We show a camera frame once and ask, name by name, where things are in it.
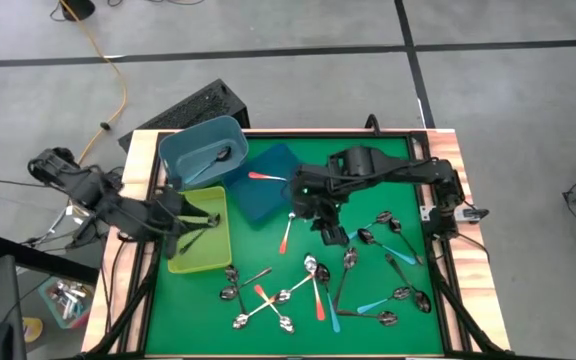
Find black-handled metal spoon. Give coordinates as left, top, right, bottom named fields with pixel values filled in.
left=224, top=265, right=247, bottom=315
left=331, top=247, right=360, bottom=314
left=336, top=308, right=399, bottom=328
left=219, top=266, right=273, bottom=302
left=388, top=218, right=425, bottom=265
left=178, top=222, right=217, bottom=255
left=384, top=252, right=433, bottom=315

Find green table mat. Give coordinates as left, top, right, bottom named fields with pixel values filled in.
left=145, top=137, right=444, bottom=356

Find grey-blue plastic bin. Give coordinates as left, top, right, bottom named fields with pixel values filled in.
left=157, top=114, right=250, bottom=193

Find blue-handled metal spoon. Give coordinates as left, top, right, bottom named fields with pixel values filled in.
left=315, top=263, right=342, bottom=335
left=185, top=146, right=233, bottom=185
left=347, top=210, right=393, bottom=240
left=356, top=286, right=413, bottom=315
left=356, top=228, right=418, bottom=266

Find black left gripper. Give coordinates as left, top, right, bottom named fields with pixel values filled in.
left=155, top=188, right=221, bottom=261

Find orange floor cable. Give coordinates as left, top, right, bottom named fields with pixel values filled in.
left=59, top=0, right=128, bottom=164

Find teal basket with items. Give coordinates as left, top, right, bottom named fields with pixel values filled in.
left=37, top=276, right=95, bottom=330

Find yellow tape roll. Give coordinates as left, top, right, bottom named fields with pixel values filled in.
left=21, top=316, right=45, bottom=345

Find black round floor base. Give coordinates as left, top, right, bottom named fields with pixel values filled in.
left=59, top=0, right=97, bottom=22

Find orange-handled metal spoon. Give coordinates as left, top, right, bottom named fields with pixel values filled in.
left=231, top=295, right=279, bottom=331
left=278, top=211, right=298, bottom=255
left=247, top=171, right=289, bottom=183
left=253, top=283, right=296, bottom=335
left=303, top=253, right=327, bottom=322
left=273, top=272, right=315, bottom=305

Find translucent yellow-green plastic bin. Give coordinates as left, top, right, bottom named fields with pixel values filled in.
left=166, top=185, right=234, bottom=275

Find black cable loop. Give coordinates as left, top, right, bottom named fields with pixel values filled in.
left=364, top=113, right=384, bottom=137

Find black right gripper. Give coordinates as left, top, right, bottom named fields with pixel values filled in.
left=308, top=196, right=351, bottom=248

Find wooden table side board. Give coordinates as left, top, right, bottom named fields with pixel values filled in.
left=425, top=128, right=512, bottom=351
left=81, top=129, right=169, bottom=354

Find blue shallow plastic bin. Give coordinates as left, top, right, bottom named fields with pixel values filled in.
left=223, top=143, right=302, bottom=225

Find black floor beam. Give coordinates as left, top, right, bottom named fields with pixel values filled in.
left=0, top=233, right=102, bottom=287

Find grey box with cable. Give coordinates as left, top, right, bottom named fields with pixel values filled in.
left=419, top=203, right=490, bottom=225

